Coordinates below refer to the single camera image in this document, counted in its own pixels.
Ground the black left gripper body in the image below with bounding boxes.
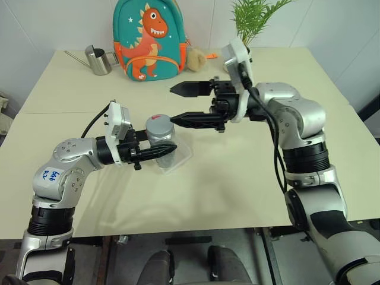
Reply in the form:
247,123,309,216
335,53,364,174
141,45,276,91
117,128,150,172

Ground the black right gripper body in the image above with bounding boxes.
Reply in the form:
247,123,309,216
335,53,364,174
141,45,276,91
208,75,241,134

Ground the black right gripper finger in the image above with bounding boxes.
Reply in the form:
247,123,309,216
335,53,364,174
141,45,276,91
169,80,214,99
169,112,223,129

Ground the clear plastic jar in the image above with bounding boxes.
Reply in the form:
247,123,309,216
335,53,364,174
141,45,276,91
147,130,176,170

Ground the grey jar lid red mark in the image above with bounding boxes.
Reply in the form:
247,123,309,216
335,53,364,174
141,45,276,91
145,113,176,135

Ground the clear plastic box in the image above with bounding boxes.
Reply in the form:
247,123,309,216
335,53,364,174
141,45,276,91
155,131,194,175

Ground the beige plush toy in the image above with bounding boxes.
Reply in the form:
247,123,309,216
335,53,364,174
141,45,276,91
186,47,207,72

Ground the teal dinosaur backpack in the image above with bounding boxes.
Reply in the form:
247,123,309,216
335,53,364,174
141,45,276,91
112,0,191,82

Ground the steel watering can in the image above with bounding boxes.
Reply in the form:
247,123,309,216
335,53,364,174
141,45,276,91
64,44,118,77

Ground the green potted plant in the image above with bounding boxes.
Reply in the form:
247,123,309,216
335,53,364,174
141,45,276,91
229,0,295,64

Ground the dark rounded shape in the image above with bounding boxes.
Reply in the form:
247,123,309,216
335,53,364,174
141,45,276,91
206,245,249,285
139,249,175,285

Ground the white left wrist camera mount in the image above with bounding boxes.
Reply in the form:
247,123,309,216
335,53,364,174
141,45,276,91
104,101,133,166

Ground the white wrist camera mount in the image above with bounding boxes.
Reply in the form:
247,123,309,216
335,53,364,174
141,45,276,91
221,37,254,124
104,101,133,166

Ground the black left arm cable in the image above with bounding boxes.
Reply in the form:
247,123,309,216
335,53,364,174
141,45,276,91
80,102,112,139

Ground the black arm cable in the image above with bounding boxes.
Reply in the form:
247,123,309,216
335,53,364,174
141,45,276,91
80,102,112,139
237,62,289,195

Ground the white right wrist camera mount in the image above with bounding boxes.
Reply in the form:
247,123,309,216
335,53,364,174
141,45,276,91
221,37,254,124

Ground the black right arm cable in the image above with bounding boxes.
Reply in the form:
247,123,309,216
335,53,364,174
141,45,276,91
237,62,289,195

